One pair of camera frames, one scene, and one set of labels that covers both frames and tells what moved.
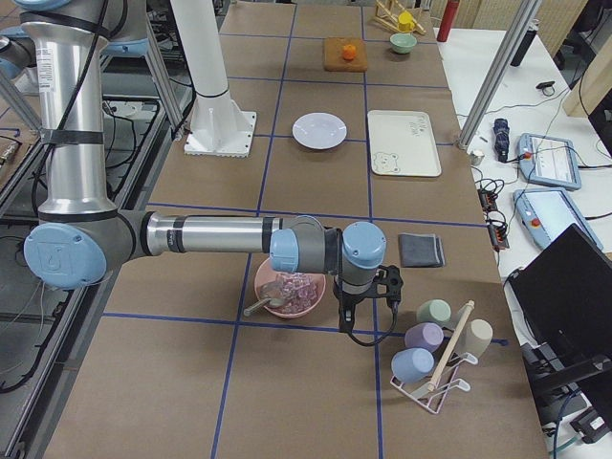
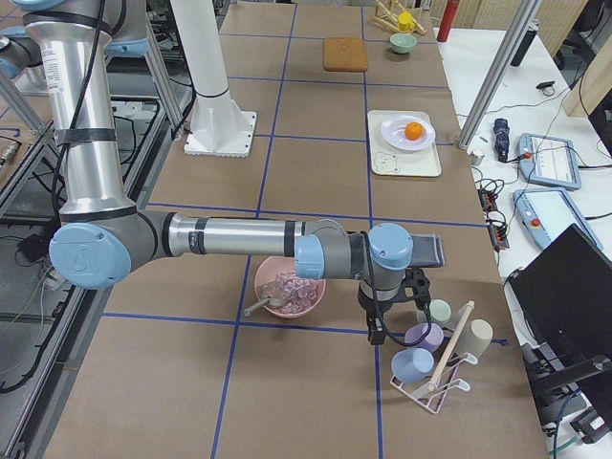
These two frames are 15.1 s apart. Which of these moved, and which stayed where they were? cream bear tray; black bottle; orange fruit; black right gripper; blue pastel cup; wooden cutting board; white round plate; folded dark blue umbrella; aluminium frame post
Moved: black right gripper; white round plate; orange fruit
Stayed: aluminium frame post; wooden cutting board; black bottle; folded dark blue umbrella; cream bear tray; blue pastel cup
